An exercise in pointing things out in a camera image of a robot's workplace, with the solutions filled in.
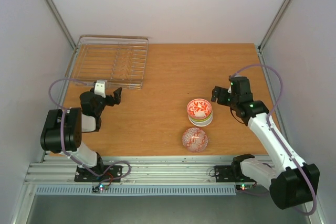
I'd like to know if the red geometric pattern bowl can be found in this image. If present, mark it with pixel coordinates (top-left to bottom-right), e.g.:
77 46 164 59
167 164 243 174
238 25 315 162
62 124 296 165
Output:
182 127 208 153

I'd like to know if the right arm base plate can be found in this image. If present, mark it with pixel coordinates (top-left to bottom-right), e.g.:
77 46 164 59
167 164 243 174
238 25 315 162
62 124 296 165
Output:
214 165 255 183

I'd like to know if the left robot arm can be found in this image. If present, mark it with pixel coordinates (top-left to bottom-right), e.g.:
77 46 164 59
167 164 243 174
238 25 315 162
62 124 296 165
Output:
40 88 122 181

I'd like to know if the right controller board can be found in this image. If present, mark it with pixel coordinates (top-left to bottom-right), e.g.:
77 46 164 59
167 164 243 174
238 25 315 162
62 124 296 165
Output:
236 183 257 191

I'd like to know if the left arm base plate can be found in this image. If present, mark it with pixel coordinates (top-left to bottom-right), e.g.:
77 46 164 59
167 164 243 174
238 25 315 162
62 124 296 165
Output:
74 165 123 183

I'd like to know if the green and white bowl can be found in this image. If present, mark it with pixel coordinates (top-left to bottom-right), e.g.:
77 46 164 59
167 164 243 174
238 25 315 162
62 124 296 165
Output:
188 114 213 127

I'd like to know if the slotted grey cable duct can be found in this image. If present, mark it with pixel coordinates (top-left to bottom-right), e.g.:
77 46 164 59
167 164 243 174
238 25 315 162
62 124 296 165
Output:
35 185 236 196

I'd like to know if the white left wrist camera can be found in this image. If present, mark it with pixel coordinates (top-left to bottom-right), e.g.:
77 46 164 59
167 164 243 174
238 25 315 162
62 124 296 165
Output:
93 80 107 98

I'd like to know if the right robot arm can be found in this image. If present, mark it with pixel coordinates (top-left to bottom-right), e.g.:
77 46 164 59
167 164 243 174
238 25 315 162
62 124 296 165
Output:
211 77 320 210

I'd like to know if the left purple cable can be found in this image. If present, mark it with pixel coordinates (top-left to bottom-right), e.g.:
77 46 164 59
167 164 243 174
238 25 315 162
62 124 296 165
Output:
49 78 132 183

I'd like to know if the controller board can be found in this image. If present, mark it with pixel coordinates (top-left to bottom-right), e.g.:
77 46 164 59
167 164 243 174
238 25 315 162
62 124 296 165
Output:
236 183 257 191
91 185 109 193

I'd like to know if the purple cable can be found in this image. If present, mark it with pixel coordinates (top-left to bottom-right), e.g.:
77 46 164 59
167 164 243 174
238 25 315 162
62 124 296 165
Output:
228 63 318 216
49 78 132 183

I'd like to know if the left controller board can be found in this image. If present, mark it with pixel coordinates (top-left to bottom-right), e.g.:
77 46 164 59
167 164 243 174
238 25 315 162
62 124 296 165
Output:
91 185 109 193

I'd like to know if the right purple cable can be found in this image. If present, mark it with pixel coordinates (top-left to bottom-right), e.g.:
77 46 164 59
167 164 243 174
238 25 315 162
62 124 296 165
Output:
228 63 318 216

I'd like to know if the chrome wire dish rack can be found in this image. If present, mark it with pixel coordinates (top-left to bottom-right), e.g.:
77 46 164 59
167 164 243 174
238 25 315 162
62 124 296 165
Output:
65 35 149 89

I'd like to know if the red floral pattern bowl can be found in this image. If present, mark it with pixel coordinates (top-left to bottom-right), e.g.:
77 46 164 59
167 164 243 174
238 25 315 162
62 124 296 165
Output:
186 99 212 120

